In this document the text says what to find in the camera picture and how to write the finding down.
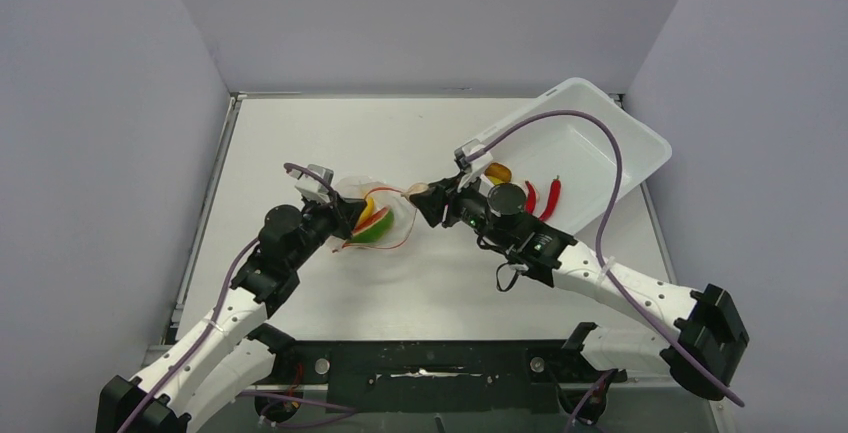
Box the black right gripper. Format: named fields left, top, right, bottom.
left=413, top=171, right=514, bottom=252

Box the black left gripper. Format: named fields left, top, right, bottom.
left=289, top=189, right=367, bottom=270

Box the yellow banana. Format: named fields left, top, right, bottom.
left=357, top=196, right=375, bottom=225

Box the beige ginger piece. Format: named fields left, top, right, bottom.
left=404, top=182, right=430, bottom=198

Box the clear zip top bag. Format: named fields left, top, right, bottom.
left=326, top=176, right=418, bottom=253

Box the watermelon slice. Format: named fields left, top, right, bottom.
left=350, top=206, right=395, bottom=244

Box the red chili pepper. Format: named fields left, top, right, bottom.
left=524, top=181, right=538, bottom=214
left=539, top=176, right=562, bottom=221

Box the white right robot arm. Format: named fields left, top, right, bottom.
left=435, top=184, right=750, bottom=405

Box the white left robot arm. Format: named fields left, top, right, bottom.
left=95, top=179, right=385, bottom=432

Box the white plastic tub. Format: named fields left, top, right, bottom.
left=463, top=78, right=672, bottom=234

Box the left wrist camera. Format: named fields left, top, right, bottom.
left=288, top=164, right=334, bottom=204

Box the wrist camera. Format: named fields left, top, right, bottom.
left=454, top=139, right=494, bottom=191
left=288, top=164, right=334, bottom=204

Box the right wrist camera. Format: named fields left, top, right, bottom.
left=454, top=139, right=494, bottom=191

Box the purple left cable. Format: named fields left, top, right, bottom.
left=115, top=162, right=359, bottom=433

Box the purple cable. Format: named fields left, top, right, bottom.
left=115, top=162, right=359, bottom=433
left=463, top=109, right=747, bottom=433

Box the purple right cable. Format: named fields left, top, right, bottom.
left=463, top=109, right=747, bottom=433

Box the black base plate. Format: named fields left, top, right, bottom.
left=259, top=340, right=601, bottom=414

